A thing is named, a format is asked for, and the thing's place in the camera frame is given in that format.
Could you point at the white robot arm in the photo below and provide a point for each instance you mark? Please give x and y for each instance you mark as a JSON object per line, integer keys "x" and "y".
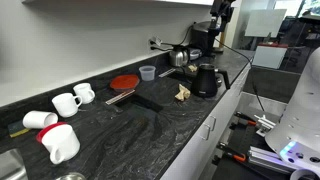
{"x": 300, "y": 116}

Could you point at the short aluminium extrusion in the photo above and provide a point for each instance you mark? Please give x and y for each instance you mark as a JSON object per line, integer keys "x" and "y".
{"x": 264, "y": 124}

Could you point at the stainless steel coffee carafe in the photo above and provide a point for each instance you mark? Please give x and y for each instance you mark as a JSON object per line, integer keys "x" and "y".
{"x": 178, "y": 57}

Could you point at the long aluminium extrusion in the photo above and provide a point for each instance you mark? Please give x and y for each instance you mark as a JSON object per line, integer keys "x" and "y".
{"x": 266, "y": 160}

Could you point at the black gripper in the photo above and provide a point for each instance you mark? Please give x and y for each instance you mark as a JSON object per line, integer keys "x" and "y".
{"x": 222, "y": 7}

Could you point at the white mug lying sideways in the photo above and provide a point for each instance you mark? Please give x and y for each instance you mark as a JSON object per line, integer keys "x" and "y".
{"x": 38, "y": 120}

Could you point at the black coffee appliance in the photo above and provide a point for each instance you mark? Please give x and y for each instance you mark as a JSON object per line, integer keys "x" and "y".
{"x": 200, "y": 36}

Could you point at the red round plate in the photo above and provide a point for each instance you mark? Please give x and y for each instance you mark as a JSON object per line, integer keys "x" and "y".
{"x": 124, "y": 82}

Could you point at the white box with red top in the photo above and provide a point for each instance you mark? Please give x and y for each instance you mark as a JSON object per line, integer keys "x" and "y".
{"x": 270, "y": 56}

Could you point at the green and yellow sponge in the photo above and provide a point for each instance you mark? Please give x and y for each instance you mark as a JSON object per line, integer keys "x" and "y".
{"x": 16, "y": 129}

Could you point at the wall outlet plug adapter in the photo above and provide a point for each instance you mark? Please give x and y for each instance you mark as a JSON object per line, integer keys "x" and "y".
{"x": 155, "y": 41}

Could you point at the small white mug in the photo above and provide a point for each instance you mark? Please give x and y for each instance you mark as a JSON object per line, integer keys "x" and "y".
{"x": 65, "y": 105}
{"x": 83, "y": 92}

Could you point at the large white mug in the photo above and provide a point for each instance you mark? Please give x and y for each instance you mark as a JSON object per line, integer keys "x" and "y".
{"x": 61, "y": 143}

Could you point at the grey striped flat strip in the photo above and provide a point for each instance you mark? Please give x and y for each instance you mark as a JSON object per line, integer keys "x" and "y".
{"x": 166, "y": 72}

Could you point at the wooden post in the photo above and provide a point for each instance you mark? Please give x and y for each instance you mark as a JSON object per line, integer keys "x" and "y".
{"x": 222, "y": 41}

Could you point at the white board panel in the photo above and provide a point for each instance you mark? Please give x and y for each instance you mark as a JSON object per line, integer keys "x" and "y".
{"x": 265, "y": 21}

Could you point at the black gooseneck kettle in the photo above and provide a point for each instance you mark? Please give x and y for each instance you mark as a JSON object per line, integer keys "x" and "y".
{"x": 203, "y": 83}

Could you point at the black clamp with orange grip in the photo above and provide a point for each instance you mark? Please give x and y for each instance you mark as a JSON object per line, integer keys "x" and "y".
{"x": 233, "y": 154}
{"x": 245, "y": 118}

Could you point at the white upper cabinet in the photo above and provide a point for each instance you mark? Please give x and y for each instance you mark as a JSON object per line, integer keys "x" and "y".
{"x": 116, "y": 1}

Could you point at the translucent plastic cup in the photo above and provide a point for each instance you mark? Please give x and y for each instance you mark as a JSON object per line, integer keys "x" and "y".
{"x": 147, "y": 74}

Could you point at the black flat tray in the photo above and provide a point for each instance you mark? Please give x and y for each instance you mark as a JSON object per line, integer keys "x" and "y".
{"x": 120, "y": 97}

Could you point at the stainless steel sink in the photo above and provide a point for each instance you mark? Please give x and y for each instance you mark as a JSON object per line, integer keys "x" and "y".
{"x": 11, "y": 166}

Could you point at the white base cabinet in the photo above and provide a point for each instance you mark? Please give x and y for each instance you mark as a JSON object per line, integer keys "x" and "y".
{"x": 193, "y": 156}

